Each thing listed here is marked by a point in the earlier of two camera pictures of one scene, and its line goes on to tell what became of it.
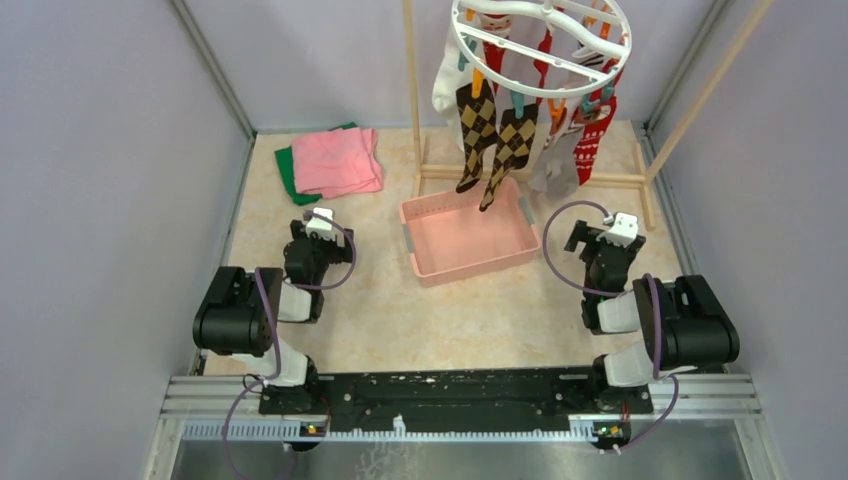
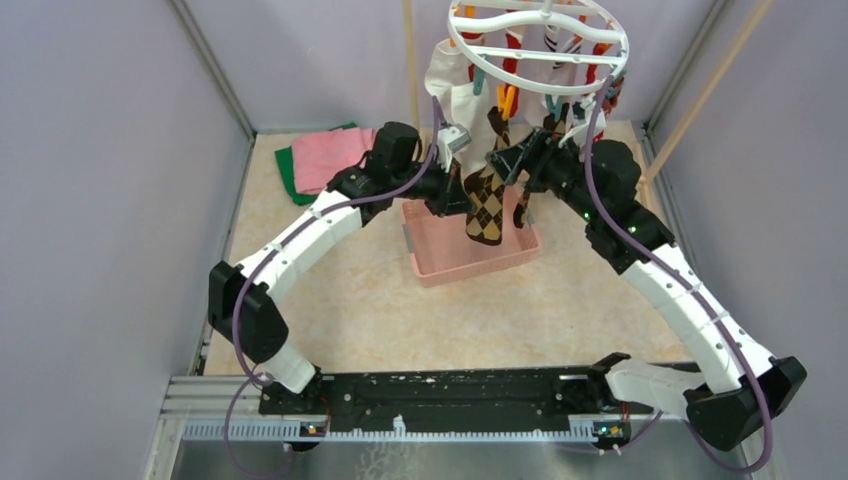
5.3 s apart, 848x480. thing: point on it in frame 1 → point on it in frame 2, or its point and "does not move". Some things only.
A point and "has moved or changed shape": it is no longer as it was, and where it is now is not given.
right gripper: [585, 234] → [535, 154]
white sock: [445, 92] has moved or changed shape
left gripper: [338, 253] → [451, 198]
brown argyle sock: [512, 152] → [554, 118]
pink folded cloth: [335, 163] does not move
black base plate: [457, 394] does not move
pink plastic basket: [448, 237] does not move
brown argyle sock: [479, 118] → [484, 191]
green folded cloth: [285, 160] does not move
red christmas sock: [590, 128] has moved or changed shape
